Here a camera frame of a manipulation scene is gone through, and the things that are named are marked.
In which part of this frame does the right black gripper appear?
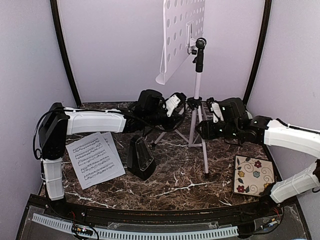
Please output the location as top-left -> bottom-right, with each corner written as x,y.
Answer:
196,118 -> 241,140

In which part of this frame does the white music stand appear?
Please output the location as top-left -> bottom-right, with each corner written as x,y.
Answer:
155,0 -> 209,176

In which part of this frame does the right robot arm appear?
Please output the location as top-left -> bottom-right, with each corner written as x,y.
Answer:
195,97 -> 320,217

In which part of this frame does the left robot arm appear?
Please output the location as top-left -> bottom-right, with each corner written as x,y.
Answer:
32,89 -> 187,218

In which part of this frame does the back sheet music page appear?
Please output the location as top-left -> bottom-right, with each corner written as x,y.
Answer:
101,132 -> 120,160

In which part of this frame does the sheet music page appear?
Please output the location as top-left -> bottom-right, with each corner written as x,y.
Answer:
66,132 -> 126,190
101,132 -> 120,160

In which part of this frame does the black metronome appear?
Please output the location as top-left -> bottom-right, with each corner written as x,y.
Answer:
126,135 -> 157,181

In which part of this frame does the floral square coaster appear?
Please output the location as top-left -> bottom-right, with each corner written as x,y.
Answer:
233,155 -> 275,197

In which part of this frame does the front sheet music page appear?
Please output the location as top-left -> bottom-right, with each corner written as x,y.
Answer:
66,132 -> 126,190

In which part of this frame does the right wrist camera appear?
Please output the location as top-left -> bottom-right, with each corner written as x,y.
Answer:
206,97 -> 224,123

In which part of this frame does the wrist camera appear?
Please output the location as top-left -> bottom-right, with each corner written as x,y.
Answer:
206,97 -> 224,123
165,92 -> 187,117

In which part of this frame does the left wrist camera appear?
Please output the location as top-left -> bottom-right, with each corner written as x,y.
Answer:
165,92 -> 187,117

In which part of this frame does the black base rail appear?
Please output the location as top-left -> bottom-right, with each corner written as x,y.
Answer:
24,193 -> 298,227

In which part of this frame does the right black corner post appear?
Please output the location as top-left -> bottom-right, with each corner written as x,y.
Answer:
242,0 -> 272,106

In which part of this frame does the black corner post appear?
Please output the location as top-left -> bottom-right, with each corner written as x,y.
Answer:
242,0 -> 272,106
50,0 -> 82,107

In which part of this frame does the grey cable duct strip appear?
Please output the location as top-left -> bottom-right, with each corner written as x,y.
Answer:
31,213 -> 239,240

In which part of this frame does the left black corner post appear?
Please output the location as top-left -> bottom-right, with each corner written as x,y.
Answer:
50,0 -> 82,107

